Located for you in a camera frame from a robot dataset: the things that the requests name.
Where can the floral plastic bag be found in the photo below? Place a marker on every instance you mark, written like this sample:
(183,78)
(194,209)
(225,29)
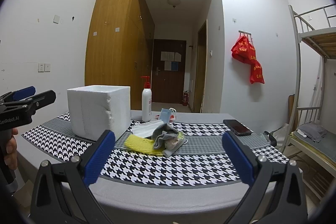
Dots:
(175,142)

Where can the white pump lotion bottle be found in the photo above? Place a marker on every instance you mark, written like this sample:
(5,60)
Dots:
(146,99)

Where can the wooden wardrobe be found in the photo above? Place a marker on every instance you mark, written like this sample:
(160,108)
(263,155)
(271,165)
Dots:
(120,46)

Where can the white tissue paper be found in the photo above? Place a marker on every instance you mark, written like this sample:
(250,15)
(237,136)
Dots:
(145,130)

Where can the white wall switch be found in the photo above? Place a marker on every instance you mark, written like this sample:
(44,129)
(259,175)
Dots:
(56,19)

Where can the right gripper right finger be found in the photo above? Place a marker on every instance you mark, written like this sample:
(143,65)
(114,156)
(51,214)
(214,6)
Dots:
(287,203)

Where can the metal bunk bed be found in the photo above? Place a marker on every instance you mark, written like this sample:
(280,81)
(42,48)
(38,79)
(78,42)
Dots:
(310,138)

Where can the blue face mask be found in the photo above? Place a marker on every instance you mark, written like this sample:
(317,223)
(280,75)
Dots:
(168,115)

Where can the red hanging bags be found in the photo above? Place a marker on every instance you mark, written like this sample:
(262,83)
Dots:
(244,51)

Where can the black smartphone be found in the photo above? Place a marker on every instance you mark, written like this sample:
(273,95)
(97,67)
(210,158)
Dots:
(237,128)

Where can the grey sock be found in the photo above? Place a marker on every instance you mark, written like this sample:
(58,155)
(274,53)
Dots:
(161,134)

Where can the white wall socket pair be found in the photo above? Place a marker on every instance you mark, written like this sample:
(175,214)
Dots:
(44,67)

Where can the white styrofoam box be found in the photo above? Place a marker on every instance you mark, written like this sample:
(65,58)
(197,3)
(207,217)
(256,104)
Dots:
(96,108)

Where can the wall hook rack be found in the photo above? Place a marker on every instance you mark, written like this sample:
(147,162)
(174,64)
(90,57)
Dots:
(245,33)

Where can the red fire extinguisher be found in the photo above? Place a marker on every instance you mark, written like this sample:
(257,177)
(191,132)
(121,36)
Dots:
(185,100)

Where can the yellow foam fruit net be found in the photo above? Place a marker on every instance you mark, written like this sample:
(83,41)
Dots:
(142,145)

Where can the red snack packet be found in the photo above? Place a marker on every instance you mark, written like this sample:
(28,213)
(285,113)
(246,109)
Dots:
(158,116)

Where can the ceiling lamp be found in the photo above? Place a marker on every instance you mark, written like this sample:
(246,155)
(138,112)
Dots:
(174,3)

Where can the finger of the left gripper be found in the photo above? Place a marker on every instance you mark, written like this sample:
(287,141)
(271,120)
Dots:
(39,101)
(18,95)

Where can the person's left hand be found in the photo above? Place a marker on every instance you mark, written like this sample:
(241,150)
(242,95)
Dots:
(11,148)

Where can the dark brown entrance door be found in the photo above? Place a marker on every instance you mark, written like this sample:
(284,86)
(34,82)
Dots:
(168,70)

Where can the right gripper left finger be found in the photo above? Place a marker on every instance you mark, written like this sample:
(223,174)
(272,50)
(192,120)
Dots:
(61,191)

